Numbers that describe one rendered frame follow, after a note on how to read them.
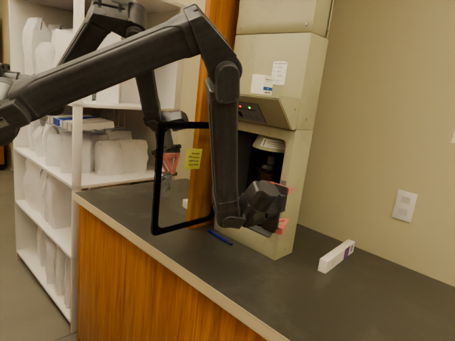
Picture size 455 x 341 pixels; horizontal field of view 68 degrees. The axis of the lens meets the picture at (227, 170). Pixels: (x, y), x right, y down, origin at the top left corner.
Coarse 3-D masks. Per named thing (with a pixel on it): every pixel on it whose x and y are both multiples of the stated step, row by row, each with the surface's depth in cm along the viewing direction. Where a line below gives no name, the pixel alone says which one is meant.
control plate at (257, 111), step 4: (240, 104) 114; (244, 104) 113; (248, 104) 111; (252, 104) 110; (256, 104) 109; (240, 108) 116; (244, 108) 115; (248, 108) 113; (252, 108) 112; (256, 108) 111; (244, 112) 117; (248, 112) 115; (252, 112) 114; (256, 112) 112; (260, 112) 111; (240, 116) 121; (244, 116) 119; (248, 116) 117; (252, 116) 116; (260, 116) 113; (256, 120) 116; (260, 120) 115; (264, 120) 113
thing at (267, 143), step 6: (258, 138) 126; (264, 138) 123; (270, 138) 121; (276, 138) 121; (258, 144) 124; (264, 144) 122; (270, 144) 121; (276, 144) 120; (282, 144) 120; (270, 150) 120; (276, 150) 120; (282, 150) 120
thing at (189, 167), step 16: (176, 144) 115; (192, 144) 120; (208, 144) 126; (176, 160) 116; (192, 160) 122; (208, 160) 128; (176, 176) 118; (192, 176) 124; (208, 176) 130; (160, 192) 115; (176, 192) 120; (192, 192) 126; (208, 192) 132; (160, 208) 116; (176, 208) 122; (192, 208) 128; (208, 208) 134; (160, 224) 118
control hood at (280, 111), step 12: (240, 96) 111; (252, 96) 107; (264, 96) 103; (276, 96) 101; (264, 108) 108; (276, 108) 104; (288, 108) 104; (252, 120) 118; (276, 120) 109; (288, 120) 106
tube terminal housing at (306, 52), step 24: (240, 48) 123; (264, 48) 116; (288, 48) 109; (312, 48) 106; (264, 72) 117; (288, 72) 110; (312, 72) 109; (288, 96) 111; (312, 96) 112; (240, 120) 126; (312, 120) 116; (288, 144) 112; (288, 168) 113; (288, 216) 120; (240, 240) 131; (264, 240) 123; (288, 240) 124
